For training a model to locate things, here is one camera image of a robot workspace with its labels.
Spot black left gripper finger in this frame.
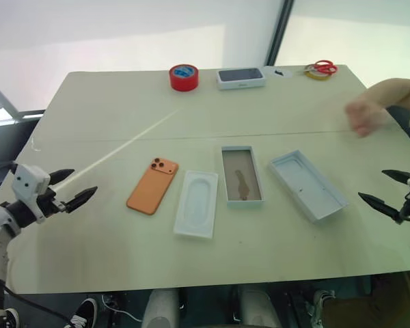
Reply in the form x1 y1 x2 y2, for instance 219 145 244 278
48 168 77 187
65 186 99 214

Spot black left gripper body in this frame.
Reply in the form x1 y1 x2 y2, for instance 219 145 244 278
36 186 70 219

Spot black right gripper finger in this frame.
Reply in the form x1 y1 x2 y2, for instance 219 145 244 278
357 191 403 225
381 169 410 186

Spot white phone box lid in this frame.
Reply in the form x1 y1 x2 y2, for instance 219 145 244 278
267 148 350 224

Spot white box base brown inside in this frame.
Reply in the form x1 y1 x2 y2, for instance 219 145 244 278
221 145 265 210

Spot closed white phone box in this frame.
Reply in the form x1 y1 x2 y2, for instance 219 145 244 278
215 67 268 92

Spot person's bare hand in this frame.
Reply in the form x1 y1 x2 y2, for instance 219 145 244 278
344 91 391 138

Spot orange smartphone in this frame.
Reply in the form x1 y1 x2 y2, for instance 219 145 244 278
126 157 180 217

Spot white moulded tray insert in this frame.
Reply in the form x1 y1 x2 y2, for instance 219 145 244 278
172 169 219 241

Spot black white sneaker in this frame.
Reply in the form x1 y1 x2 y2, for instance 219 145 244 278
67 297 98 328
2 307 21 328

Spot yellow tape roll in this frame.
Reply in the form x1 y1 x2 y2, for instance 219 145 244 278
305 68 333 81

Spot red tape roll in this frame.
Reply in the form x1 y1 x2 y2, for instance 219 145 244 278
168 62 200 93

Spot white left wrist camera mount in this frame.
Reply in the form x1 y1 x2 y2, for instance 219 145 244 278
11 163 53 225

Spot grey metal bracket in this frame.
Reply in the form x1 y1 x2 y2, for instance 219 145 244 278
0 76 22 123

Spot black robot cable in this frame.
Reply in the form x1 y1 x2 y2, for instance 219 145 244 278
3 284 73 326

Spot white floor cable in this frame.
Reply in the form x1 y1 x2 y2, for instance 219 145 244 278
101 292 144 323

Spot red handled scissors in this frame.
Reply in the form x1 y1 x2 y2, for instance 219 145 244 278
305 59 340 75

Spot dark window frame post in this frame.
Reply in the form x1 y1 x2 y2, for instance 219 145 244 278
264 0 295 66

